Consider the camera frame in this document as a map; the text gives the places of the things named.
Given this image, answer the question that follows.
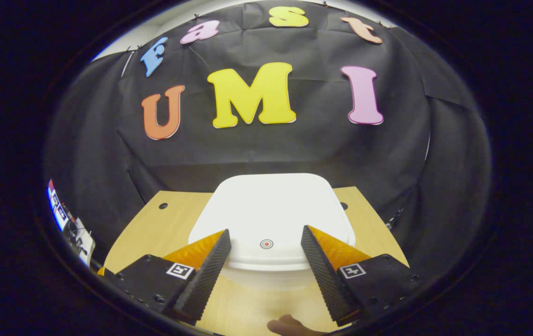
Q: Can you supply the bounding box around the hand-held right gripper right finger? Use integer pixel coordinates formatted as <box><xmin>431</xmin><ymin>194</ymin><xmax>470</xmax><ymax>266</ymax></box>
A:
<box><xmin>300</xmin><ymin>225</ymin><xmax>420</xmax><ymax>327</ymax></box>

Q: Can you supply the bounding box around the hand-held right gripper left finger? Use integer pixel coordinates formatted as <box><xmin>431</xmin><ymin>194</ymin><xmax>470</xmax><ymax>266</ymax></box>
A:
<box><xmin>103</xmin><ymin>229</ymin><xmax>232</xmax><ymax>326</ymax></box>

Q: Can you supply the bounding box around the white desktop garbage bin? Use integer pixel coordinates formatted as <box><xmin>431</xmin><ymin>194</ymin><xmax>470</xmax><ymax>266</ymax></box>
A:
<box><xmin>188</xmin><ymin>173</ymin><xmax>357</xmax><ymax>292</ymax></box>

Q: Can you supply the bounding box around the wooden desktop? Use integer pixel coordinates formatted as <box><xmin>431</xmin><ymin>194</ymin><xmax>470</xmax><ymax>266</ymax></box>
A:
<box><xmin>101</xmin><ymin>187</ymin><xmax>409</xmax><ymax>336</ymax></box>

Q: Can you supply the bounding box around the black backdrop cloth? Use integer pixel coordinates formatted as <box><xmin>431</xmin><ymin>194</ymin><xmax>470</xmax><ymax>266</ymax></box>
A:
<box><xmin>45</xmin><ymin>0</ymin><xmax>493</xmax><ymax>280</ymax></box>

